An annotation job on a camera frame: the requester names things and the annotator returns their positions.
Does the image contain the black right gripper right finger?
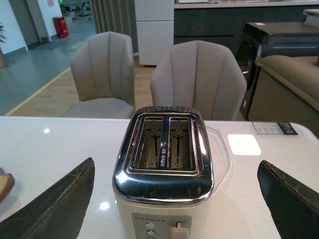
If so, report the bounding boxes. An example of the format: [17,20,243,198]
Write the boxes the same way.
[257,160,319,239]

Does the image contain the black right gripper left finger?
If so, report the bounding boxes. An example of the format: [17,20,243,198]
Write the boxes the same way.
[0,158,95,239]

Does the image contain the brown bread slice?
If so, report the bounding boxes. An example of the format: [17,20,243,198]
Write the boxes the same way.
[0,173,15,202]

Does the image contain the black grey label sticker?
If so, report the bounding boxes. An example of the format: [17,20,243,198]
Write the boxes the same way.
[252,121,298,135]

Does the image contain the white chrome two-slot toaster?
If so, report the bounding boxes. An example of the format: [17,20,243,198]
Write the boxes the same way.
[112,106,214,239]

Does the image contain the beige sofa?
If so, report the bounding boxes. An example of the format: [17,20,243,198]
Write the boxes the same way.
[248,55,319,136]

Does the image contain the left beige upholstered chair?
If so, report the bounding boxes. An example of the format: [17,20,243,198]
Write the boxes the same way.
[65,31,136,119]

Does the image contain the beige upholstered chair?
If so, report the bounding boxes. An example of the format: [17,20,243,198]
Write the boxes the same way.
[65,31,136,119]
[150,40,247,120]

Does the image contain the right beige upholstered chair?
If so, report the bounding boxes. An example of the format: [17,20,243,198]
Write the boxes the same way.
[150,40,247,120]

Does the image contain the black washing machine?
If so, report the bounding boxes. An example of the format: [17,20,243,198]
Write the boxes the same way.
[236,22,319,119]

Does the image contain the red fire extinguisher box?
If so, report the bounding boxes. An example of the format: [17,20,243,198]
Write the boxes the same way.
[53,16,69,38]

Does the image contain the dark grey kitchen counter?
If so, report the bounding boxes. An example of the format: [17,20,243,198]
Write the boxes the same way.
[173,0,319,53]

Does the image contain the beige curtain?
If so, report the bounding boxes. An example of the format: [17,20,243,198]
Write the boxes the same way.
[90,0,138,53]

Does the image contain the white cabinet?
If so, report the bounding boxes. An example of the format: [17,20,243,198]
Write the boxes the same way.
[134,0,174,65]

